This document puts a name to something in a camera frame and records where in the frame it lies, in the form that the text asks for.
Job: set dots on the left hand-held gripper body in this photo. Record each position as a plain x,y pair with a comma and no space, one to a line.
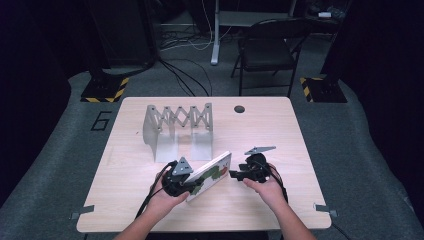
176,183

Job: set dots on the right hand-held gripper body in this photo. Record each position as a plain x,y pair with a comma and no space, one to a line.
258,168

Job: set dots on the white caterpillar picture book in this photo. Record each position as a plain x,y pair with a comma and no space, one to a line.
213,173

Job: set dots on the person's left hand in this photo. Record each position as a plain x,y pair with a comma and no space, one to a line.
165,203

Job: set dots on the person's right hand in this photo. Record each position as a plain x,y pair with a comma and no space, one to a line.
268,193

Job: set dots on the grey expandable metal book rack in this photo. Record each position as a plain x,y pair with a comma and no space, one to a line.
166,146

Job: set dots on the black yellow striped stand base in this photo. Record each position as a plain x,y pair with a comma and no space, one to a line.
103,90
325,90

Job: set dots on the black folding chair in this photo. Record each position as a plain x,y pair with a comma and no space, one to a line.
266,53

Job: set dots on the dark equipment cabinet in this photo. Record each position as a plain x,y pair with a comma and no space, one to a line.
123,33

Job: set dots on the small white device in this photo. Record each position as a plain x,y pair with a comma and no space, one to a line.
324,14

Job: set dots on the grey table edge bracket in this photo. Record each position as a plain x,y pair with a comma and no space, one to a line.
83,210
325,209

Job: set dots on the white desk frame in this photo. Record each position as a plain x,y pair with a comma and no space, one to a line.
216,40

